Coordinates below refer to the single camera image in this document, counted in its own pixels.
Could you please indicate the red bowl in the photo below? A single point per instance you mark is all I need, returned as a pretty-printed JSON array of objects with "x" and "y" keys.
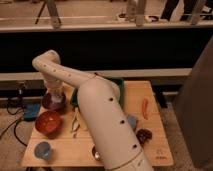
[{"x": 48, "y": 122}]

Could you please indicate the dark brown pinecone object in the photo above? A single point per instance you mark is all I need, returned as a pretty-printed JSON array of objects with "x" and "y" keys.
[{"x": 144, "y": 135}]

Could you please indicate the blue cup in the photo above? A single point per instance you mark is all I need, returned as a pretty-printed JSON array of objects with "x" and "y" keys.
[{"x": 43, "y": 150}]

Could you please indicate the grey fabric chair back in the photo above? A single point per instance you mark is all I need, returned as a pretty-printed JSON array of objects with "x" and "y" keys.
[{"x": 193, "y": 107}]

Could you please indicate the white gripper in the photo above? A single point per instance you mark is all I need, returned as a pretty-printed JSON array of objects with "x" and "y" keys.
[{"x": 55, "y": 92}]

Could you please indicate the wooden tongs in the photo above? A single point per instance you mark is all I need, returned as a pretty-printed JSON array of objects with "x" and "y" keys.
[{"x": 75, "y": 124}]

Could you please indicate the green plastic tray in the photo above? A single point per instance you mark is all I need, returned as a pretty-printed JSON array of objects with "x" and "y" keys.
[{"x": 118, "y": 82}]

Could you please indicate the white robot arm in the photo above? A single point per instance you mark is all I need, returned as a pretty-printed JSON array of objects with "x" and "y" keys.
[{"x": 98, "y": 101}]

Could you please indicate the red chili pepper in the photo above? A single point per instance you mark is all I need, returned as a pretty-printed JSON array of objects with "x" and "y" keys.
[{"x": 144, "y": 108}]

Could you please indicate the purple bowl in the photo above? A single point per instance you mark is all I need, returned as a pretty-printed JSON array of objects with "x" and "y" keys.
[{"x": 53, "y": 102}]

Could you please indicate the blue towel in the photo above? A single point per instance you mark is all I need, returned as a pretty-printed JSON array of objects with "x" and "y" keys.
[{"x": 132, "y": 120}]

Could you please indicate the small metal cup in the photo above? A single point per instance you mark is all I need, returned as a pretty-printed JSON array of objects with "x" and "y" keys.
[{"x": 96, "y": 154}]

